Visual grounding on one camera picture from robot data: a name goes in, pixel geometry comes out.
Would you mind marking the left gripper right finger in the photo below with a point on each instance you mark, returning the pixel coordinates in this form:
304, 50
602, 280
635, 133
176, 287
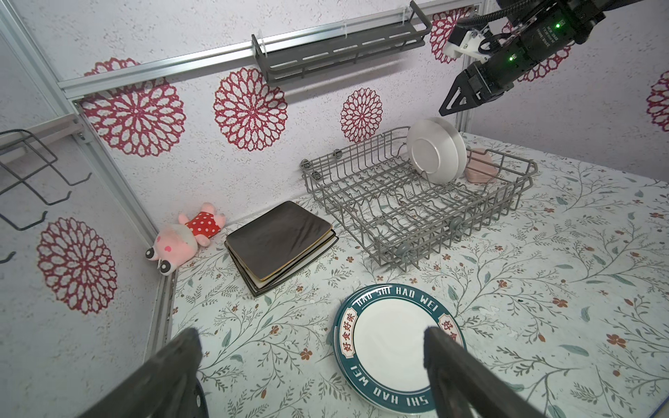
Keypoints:
461, 386

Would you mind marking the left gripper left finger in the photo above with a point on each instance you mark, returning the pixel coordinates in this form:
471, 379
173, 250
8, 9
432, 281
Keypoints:
162, 387

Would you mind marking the grey wire dish rack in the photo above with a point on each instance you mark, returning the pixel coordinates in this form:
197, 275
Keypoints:
394, 213

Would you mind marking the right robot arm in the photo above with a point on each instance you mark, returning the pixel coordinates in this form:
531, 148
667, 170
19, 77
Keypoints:
513, 15

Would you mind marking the grey wall shelf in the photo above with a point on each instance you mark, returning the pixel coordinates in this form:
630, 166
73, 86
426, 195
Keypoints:
307, 58

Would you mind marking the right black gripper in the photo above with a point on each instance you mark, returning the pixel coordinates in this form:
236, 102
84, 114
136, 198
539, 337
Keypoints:
537, 49

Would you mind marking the pink pig plush toy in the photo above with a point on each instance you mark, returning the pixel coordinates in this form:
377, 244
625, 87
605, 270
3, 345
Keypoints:
178, 243

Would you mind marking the white round plate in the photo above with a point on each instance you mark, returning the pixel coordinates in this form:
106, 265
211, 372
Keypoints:
382, 334
337, 347
437, 149

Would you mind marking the pink sponge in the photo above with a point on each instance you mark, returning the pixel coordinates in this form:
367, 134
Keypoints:
480, 168

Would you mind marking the black wire wall basket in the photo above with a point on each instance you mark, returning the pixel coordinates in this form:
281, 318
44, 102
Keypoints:
15, 139

